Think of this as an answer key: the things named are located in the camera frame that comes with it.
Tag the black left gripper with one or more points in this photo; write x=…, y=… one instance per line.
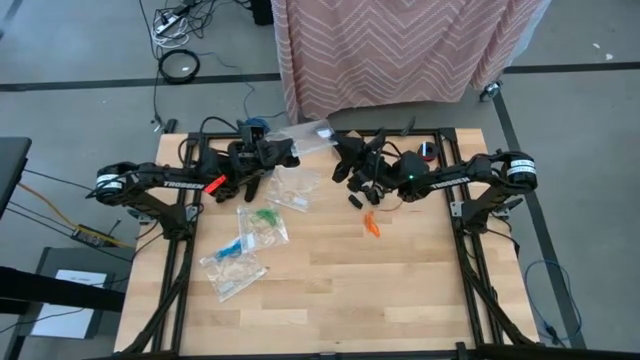
x=247, y=155

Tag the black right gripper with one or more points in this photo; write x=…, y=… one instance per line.
x=372, y=167

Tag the clear plastic zip bag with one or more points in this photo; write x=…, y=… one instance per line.
x=292, y=190
x=305, y=140
x=262, y=235
x=235, y=275

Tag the black rubber band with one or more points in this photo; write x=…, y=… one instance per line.
x=355, y=201

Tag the green rubber band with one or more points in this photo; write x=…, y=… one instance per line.
x=259, y=216
x=271, y=216

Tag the blue rubber band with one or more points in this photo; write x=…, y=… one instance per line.
x=221, y=255
x=232, y=247

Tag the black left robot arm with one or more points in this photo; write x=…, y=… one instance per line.
x=150, y=177

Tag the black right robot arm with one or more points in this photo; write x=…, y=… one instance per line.
x=465, y=177

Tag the pink chevron curtain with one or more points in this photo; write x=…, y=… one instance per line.
x=390, y=50

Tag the black floor box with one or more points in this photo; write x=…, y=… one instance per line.
x=262, y=12

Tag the white power strip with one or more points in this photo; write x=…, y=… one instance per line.
x=167, y=24

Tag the grey floor mat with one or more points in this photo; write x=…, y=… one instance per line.
x=117, y=260

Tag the black power brick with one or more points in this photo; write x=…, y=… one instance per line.
x=90, y=236

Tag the black bar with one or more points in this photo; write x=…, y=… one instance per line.
x=50, y=290

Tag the black side desk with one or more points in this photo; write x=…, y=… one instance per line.
x=12, y=170

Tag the white paper sheet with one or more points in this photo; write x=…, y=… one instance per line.
x=65, y=324

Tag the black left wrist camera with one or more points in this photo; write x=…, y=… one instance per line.
x=251, y=134

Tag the black aluminium table frame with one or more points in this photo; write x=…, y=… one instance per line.
x=300, y=350

